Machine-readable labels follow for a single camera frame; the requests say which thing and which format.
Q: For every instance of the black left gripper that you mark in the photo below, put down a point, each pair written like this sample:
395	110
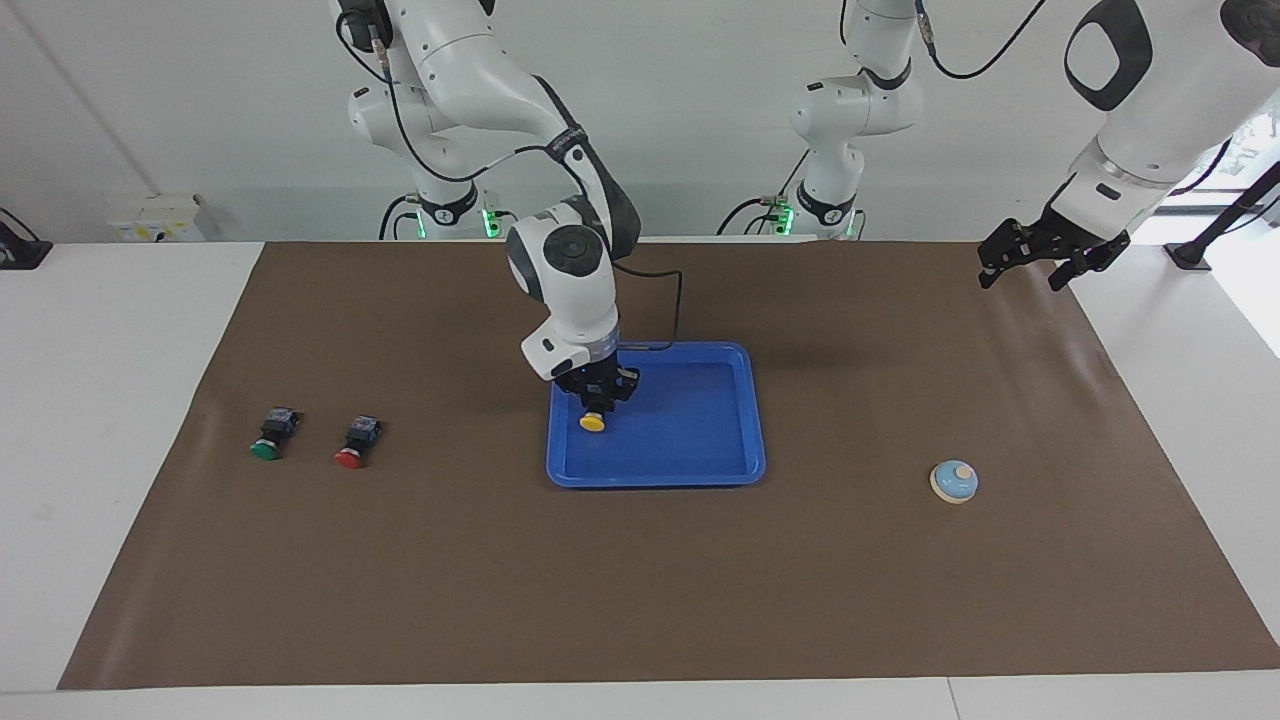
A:
1030	242

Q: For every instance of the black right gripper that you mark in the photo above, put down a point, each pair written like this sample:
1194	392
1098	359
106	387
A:
600	378

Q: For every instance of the yellow push button switch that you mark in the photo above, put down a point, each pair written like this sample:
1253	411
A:
592	424

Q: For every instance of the red push button switch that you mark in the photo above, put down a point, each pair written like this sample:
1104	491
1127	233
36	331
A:
350	458

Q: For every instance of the green push button switch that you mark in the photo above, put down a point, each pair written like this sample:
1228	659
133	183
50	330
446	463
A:
266	448

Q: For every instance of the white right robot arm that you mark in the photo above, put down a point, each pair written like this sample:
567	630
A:
575	300

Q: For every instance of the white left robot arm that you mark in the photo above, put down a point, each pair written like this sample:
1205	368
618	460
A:
1150	120

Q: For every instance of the blue plastic tray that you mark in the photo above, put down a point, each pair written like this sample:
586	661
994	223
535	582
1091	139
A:
690	430

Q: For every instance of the light blue desk bell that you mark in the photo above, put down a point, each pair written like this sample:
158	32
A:
952	483

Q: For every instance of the black tripod stand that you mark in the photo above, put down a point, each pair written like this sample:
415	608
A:
1190	255

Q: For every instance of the brown table mat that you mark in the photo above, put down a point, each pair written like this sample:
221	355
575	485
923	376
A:
640	580

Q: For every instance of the black stand foot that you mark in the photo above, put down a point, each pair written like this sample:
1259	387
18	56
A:
18	252

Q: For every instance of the white wall socket box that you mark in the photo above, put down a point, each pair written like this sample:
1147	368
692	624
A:
150	222

